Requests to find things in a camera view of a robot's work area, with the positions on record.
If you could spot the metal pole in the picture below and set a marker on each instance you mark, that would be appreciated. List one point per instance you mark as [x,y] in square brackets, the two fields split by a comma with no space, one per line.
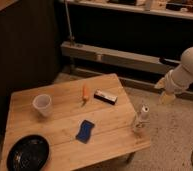
[71,37]

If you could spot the black handle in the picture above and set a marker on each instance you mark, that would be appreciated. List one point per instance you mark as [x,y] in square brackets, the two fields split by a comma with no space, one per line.
[166,62]

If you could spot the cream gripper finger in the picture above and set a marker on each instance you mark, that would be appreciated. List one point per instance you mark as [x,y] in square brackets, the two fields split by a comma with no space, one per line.
[160,84]
[166,98]

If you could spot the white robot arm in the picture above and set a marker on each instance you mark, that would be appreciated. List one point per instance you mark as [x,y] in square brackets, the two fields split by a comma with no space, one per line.
[186,63]

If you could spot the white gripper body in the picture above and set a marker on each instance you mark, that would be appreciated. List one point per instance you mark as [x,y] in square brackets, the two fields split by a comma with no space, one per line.
[177,81]

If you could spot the black ceramic bowl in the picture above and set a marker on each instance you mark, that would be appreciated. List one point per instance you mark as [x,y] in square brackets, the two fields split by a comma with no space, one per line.
[30,153]

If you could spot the blue sponge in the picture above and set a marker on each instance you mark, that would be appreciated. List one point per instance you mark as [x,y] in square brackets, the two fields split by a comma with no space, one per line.
[84,133]

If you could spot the grey metal beam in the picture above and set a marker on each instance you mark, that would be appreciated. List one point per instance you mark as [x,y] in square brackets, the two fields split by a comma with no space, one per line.
[114,57]

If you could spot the wooden table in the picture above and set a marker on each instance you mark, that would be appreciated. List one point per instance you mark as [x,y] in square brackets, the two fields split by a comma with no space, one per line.
[111,137]

